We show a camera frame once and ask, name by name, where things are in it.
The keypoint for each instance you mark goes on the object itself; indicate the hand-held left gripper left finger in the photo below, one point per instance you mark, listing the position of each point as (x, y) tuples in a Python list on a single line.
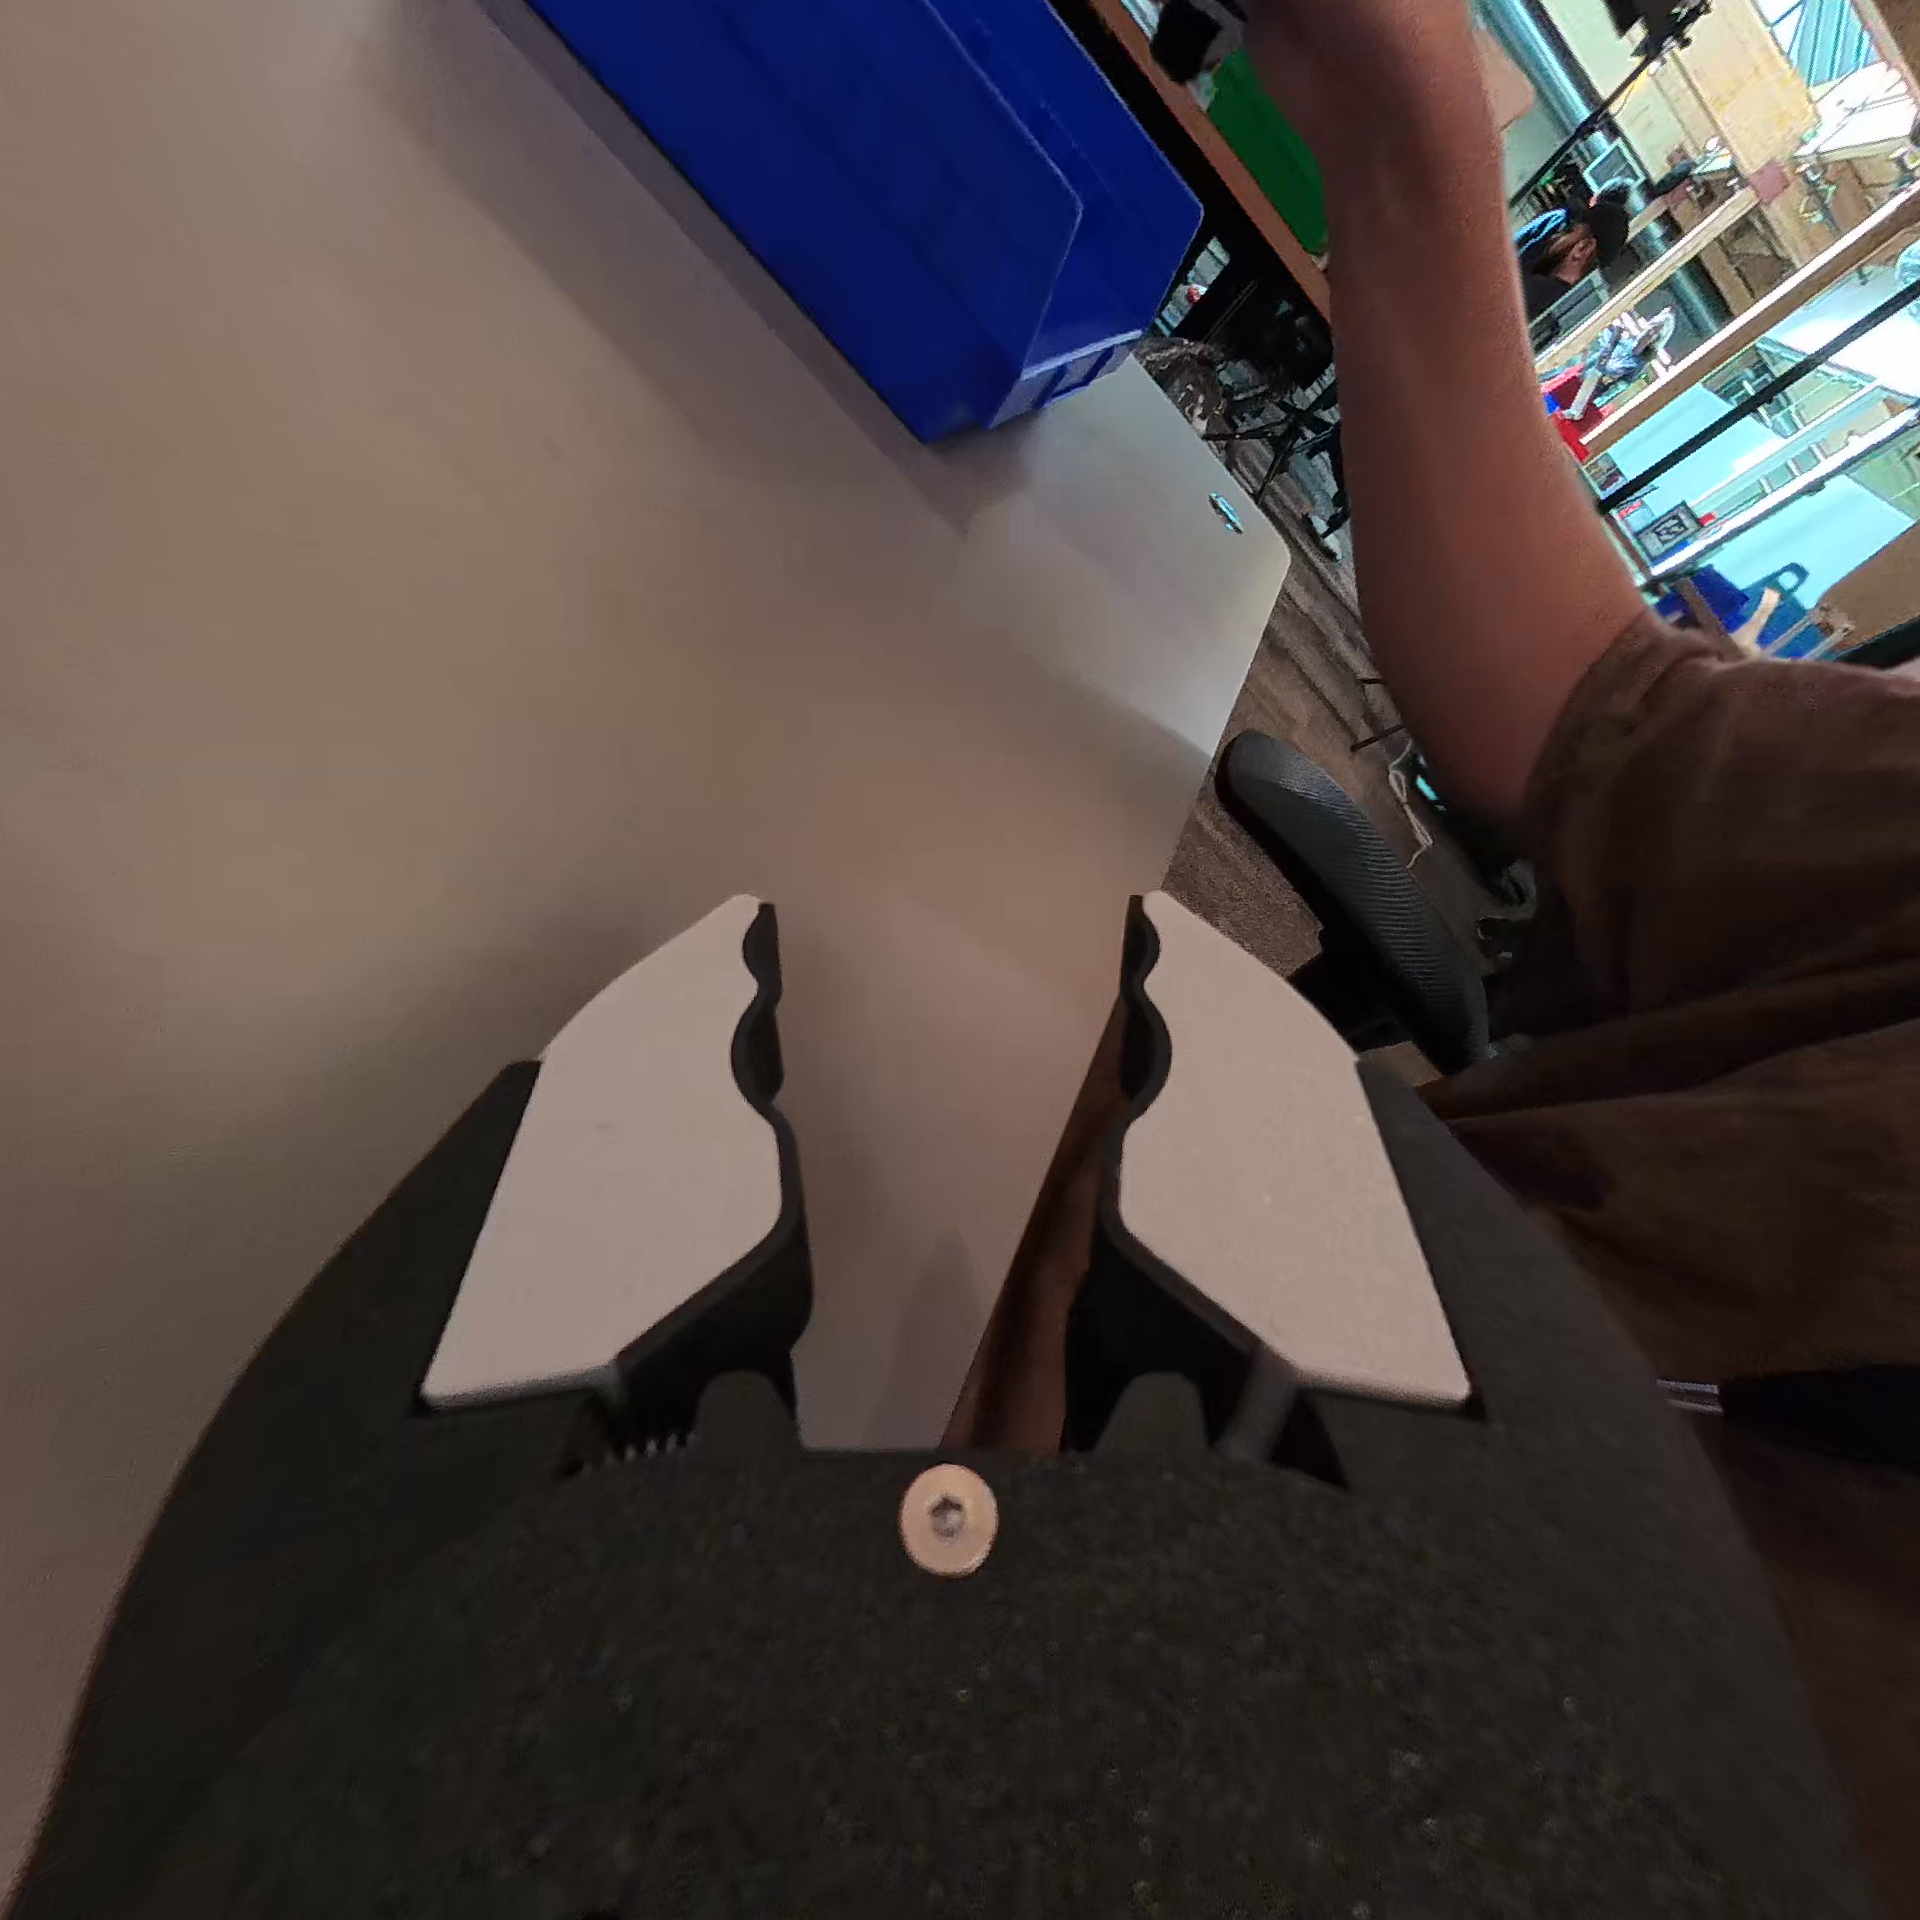
[(616, 1205)]

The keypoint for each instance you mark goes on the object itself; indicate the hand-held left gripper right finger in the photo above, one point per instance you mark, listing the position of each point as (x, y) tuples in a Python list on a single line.
[(1283, 1205)]

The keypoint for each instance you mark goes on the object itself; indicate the blue plastic bin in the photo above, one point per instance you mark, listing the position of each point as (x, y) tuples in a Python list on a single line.
[(900, 182)]

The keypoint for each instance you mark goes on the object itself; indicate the person's right forearm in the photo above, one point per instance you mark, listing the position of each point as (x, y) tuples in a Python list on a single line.
[(1472, 453)]

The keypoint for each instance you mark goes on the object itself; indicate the grey desk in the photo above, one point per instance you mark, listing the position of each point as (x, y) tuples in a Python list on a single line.
[(335, 693)]

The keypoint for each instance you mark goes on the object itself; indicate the person's right hand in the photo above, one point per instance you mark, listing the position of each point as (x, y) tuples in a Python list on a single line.
[(1366, 46)]

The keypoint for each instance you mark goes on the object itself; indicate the wooden table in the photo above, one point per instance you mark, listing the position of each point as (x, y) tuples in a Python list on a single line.
[(1217, 135)]

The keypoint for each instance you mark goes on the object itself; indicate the green plastic bin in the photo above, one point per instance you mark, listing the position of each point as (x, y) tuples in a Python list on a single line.
[(1262, 154)]

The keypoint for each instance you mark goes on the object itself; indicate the black office chair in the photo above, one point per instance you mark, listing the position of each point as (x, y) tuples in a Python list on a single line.
[(1366, 884)]

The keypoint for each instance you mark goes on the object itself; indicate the person's brown clothing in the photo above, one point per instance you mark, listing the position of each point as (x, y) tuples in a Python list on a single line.
[(1742, 1023)]

